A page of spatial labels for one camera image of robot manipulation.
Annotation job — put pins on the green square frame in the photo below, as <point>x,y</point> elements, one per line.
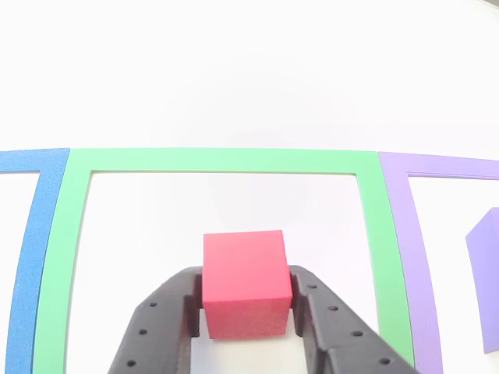
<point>234,159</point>

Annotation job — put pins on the purple block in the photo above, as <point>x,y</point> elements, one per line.
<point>487,280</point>

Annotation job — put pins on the purple square frame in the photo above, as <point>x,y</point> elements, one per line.
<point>393,187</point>

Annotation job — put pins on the blue square frame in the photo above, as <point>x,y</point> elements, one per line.
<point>27,253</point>

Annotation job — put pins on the small red cube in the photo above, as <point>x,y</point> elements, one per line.
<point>245,280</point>

